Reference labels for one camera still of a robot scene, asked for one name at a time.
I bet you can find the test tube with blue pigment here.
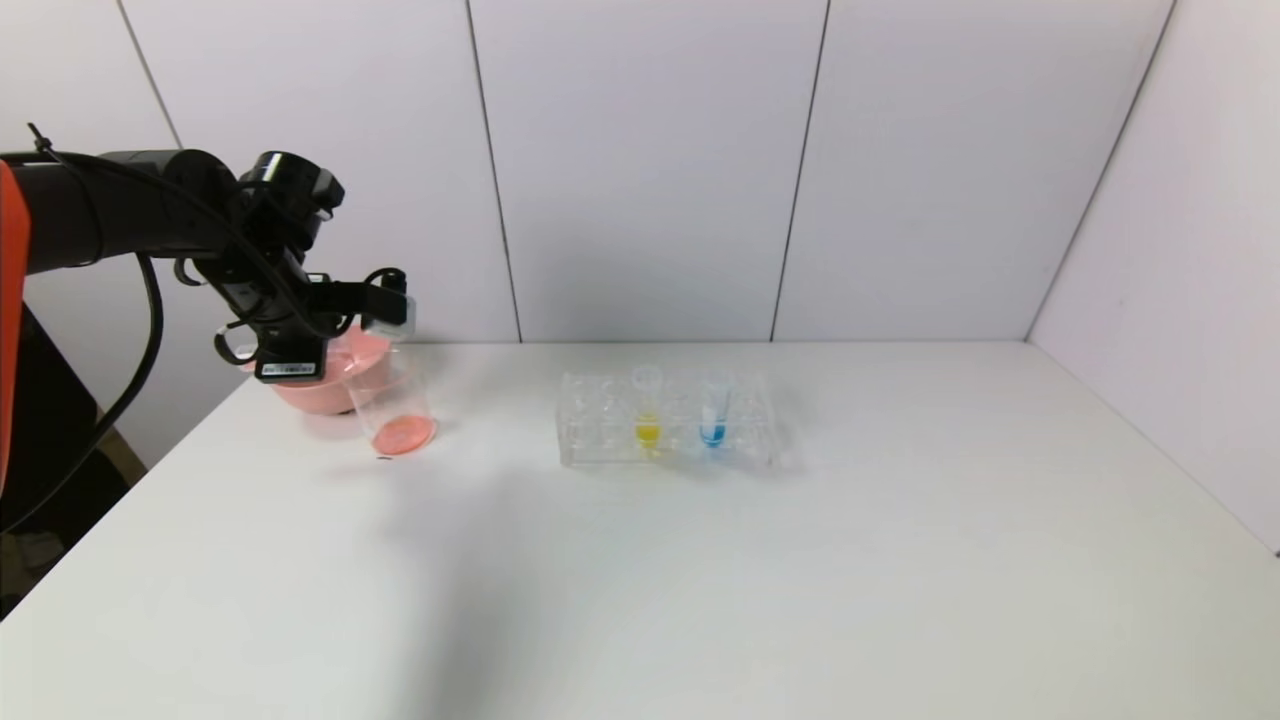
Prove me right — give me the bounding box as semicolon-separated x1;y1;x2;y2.
699;375;729;449

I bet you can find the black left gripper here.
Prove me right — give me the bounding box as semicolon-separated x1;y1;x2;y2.
254;326;329;384

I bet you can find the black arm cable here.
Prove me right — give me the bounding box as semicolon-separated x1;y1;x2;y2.
0;252;167;533

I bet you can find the clear acrylic test tube rack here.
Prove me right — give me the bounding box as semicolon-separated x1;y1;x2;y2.
557;370;780;470

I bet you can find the pink bowl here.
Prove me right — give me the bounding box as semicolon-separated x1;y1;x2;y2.
238;323;393;416

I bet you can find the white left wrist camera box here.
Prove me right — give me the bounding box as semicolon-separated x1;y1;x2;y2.
362;288;417;343

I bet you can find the test tube with yellow pigment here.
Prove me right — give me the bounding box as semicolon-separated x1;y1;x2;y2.
631;364;665;456

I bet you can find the clear glass beaker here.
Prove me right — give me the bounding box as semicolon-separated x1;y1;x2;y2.
343;348;442;461

